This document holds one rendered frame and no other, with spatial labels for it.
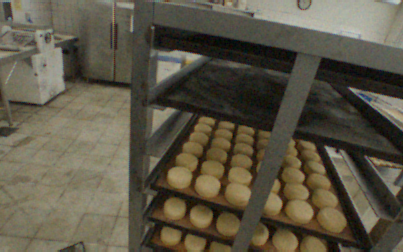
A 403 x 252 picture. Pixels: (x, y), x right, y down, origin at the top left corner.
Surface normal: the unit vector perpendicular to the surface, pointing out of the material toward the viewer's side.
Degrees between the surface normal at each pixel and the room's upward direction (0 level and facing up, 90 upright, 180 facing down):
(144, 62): 90
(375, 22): 90
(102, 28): 90
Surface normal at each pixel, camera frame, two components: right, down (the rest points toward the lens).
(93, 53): 0.04, 0.46
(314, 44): -0.23, 0.41
